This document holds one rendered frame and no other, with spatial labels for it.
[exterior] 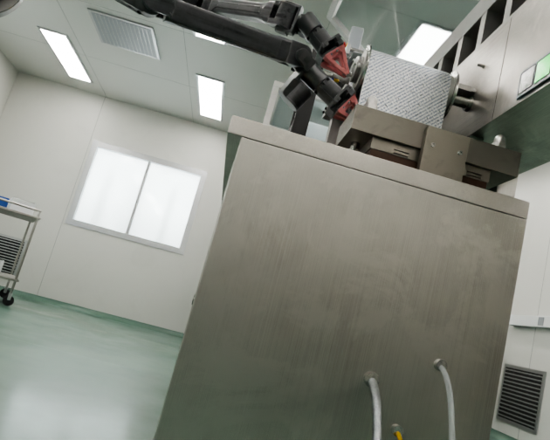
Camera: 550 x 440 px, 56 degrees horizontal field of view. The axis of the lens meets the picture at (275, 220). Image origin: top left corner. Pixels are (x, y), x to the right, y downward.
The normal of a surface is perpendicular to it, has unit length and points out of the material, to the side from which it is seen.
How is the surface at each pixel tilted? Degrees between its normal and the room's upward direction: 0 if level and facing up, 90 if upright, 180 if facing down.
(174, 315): 90
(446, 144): 90
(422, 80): 90
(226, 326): 90
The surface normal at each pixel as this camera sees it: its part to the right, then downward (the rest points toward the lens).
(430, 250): 0.12, -0.16
